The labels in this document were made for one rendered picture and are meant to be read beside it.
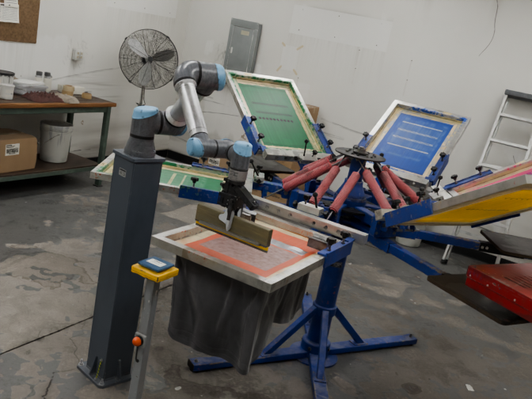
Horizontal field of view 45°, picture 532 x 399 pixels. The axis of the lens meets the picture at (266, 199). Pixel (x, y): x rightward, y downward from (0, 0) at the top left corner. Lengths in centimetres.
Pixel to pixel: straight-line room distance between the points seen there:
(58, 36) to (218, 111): 226
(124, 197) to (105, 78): 442
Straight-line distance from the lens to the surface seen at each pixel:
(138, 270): 246
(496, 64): 688
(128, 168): 310
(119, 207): 319
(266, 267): 268
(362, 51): 727
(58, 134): 652
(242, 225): 259
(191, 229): 287
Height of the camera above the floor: 190
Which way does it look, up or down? 15 degrees down
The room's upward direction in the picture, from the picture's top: 11 degrees clockwise
